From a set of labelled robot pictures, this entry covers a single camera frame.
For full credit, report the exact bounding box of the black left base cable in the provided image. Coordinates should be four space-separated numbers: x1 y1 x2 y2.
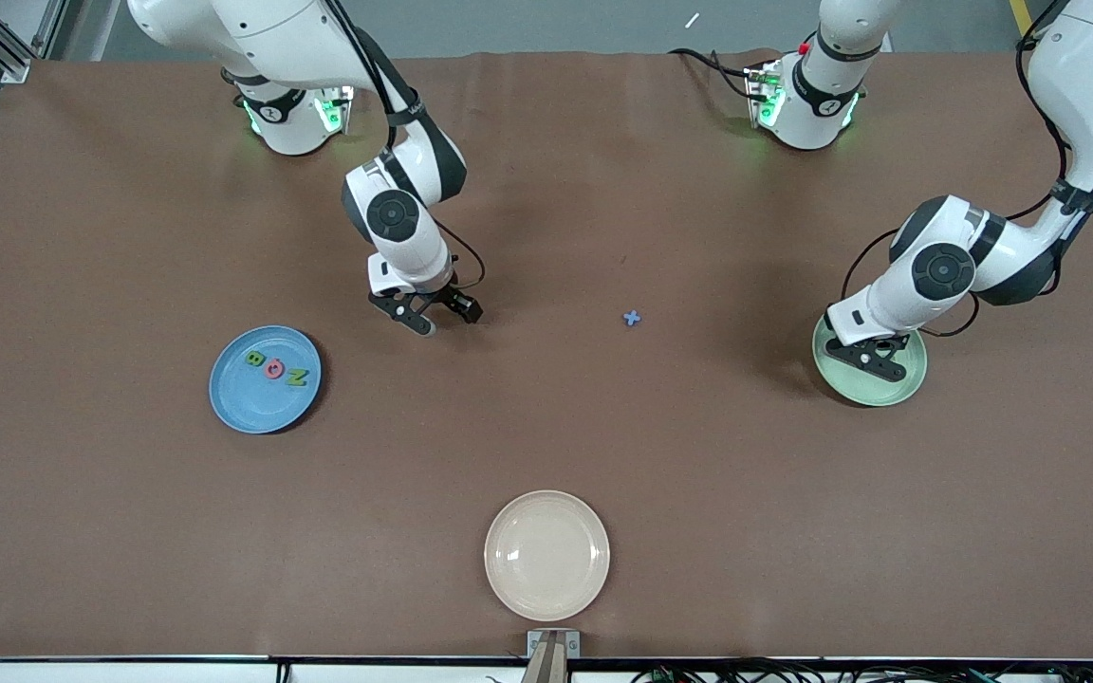
668 46 756 101

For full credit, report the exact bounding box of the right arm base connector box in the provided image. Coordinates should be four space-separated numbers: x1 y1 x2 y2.
317 83 358 136

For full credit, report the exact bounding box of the silver camera mount bracket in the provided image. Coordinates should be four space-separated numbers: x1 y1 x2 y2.
523 629 582 683

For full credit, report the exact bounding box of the beige plate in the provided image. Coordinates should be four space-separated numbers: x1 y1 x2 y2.
484 489 611 622

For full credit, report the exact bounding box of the blue plate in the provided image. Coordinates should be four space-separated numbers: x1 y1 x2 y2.
209 325 323 435

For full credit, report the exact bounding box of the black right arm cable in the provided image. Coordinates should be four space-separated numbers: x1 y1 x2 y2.
319 0 489 290

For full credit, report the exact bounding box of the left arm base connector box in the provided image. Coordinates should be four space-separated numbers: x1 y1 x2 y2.
744 59 787 131

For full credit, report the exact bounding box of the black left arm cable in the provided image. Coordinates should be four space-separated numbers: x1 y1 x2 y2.
839 0 1079 340

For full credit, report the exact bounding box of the aluminium extrusion frame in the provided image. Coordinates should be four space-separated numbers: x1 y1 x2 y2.
0 0 68 84

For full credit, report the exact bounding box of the brown table mat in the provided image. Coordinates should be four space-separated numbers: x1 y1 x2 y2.
0 47 1093 660

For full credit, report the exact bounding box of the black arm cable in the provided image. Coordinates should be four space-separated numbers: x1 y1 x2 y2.
839 0 1079 340
319 0 489 290

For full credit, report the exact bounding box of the light green plate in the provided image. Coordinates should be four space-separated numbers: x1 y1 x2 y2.
812 299 929 408

